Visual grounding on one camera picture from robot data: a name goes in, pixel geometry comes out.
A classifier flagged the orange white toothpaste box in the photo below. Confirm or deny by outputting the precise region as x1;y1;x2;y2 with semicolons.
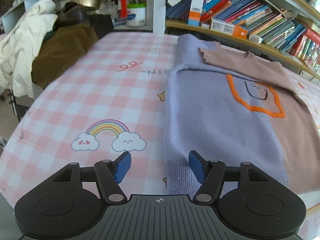
209;17;248;39

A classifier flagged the white jar with green lid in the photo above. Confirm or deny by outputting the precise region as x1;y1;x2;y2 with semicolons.
126;3;147;27

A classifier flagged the white padded jacket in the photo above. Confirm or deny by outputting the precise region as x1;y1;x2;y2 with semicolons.
0;0;58;98

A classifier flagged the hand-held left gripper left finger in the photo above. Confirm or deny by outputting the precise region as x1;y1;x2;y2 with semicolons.
37;151;132;204

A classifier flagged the gold metal bowl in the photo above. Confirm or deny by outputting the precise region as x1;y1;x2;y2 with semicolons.
69;0;102;9

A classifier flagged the purple and pink sweater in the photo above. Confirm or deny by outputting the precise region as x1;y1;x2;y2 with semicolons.
161;34;320;195

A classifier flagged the black box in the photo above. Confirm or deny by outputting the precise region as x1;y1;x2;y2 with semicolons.
86;14;114;40

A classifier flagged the pale blue flat packet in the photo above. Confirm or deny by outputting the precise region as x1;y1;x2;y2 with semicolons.
280;49;303;63

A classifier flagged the brown leather shoe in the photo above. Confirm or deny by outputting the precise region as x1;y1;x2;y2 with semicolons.
57;2;88;27

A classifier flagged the pink checkered cartoon desk mat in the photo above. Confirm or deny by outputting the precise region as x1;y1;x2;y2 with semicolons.
0;31;320;220

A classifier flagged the tall white orange box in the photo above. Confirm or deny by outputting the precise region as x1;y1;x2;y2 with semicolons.
187;0;206;27

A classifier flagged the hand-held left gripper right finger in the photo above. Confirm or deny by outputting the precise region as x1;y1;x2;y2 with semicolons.
189;150;288;204

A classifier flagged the white and wooden bookshelf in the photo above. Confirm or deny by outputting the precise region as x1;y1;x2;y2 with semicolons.
0;0;320;80

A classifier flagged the row of colourful books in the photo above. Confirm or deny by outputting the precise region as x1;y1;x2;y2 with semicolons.
165;0;320;68

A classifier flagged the colourful flower ornament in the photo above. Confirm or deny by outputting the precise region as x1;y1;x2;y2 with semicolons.
304;53;320;72

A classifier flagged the red tassel ornament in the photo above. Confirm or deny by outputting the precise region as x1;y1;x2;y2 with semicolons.
119;0;128;19

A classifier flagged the brown corduroy cloth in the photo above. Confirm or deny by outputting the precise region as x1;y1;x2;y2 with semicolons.
31;25;99;90

